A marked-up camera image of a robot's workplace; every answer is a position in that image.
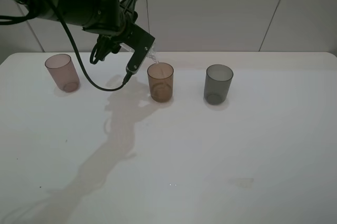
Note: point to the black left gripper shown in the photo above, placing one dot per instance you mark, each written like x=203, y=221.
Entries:
x=111, y=19

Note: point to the clear plastic water bottle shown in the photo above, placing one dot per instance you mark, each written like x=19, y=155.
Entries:
x=152, y=54

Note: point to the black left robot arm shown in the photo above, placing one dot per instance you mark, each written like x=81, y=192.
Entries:
x=74, y=12

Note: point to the translucent orange plastic cup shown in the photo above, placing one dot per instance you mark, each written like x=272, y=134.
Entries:
x=160, y=80

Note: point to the translucent pink plastic cup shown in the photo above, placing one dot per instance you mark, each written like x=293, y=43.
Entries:
x=63, y=72

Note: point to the translucent grey plastic cup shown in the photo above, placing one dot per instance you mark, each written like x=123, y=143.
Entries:
x=217, y=83

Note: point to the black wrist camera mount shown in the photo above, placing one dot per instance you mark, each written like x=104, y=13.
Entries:
x=139, y=42

